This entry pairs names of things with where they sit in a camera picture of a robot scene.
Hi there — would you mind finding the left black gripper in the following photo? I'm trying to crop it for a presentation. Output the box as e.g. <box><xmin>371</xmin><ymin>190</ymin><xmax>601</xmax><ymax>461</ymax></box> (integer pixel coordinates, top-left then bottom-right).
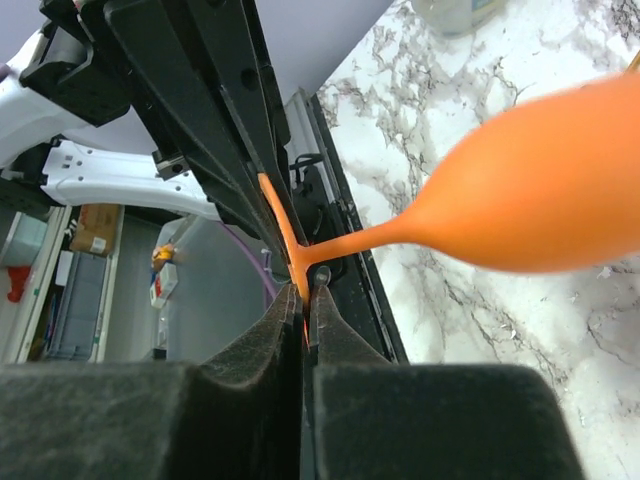
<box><xmin>19</xmin><ymin>1</ymin><xmax>286</xmax><ymax>256</ymax></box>

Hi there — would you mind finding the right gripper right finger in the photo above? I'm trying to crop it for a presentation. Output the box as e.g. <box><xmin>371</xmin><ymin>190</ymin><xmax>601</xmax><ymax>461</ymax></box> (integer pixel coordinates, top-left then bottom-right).
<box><xmin>310</xmin><ymin>286</ymin><xmax>584</xmax><ymax>479</ymax></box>

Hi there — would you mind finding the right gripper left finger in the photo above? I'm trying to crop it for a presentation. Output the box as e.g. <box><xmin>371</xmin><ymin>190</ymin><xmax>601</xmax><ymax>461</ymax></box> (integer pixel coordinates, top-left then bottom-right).
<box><xmin>1</xmin><ymin>286</ymin><xmax>302</xmax><ymax>479</ymax></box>

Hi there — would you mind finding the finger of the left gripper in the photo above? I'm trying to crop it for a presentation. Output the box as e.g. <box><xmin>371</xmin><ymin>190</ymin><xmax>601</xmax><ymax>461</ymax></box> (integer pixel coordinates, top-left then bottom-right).
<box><xmin>188</xmin><ymin>1</ymin><xmax>306</xmax><ymax>241</ymax></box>

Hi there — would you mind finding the orange wine glass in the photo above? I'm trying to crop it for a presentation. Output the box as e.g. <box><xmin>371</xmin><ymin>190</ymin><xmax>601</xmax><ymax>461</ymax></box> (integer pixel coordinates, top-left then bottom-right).
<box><xmin>257</xmin><ymin>69</ymin><xmax>640</xmax><ymax>307</ymax></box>

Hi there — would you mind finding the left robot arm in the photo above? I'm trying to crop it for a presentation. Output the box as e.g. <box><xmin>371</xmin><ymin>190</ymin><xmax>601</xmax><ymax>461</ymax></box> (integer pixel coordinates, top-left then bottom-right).
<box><xmin>1</xmin><ymin>0</ymin><xmax>294</xmax><ymax>260</ymax></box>

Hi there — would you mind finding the clear tape roll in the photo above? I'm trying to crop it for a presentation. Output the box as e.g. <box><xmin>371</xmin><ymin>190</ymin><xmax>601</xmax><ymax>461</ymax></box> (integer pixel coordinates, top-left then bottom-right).
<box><xmin>410</xmin><ymin>0</ymin><xmax>506</xmax><ymax>38</ymax></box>

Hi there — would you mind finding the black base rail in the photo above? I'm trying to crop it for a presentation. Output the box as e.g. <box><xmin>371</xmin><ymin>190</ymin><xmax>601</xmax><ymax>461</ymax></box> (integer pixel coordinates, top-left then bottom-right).
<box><xmin>285</xmin><ymin>90</ymin><xmax>408</xmax><ymax>364</ymax></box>

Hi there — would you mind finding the gold wire glass rack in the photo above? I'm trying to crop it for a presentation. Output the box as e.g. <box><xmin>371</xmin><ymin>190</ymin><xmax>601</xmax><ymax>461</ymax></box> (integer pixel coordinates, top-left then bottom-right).
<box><xmin>626</xmin><ymin>51</ymin><xmax>640</xmax><ymax>73</ymax></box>

